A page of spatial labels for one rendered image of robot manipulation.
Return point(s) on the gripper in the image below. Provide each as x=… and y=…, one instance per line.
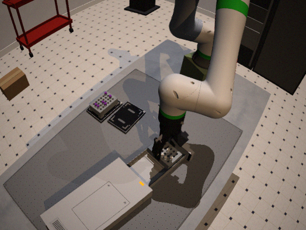
x=162, y=139

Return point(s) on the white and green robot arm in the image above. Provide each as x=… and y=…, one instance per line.
x=213, y=96

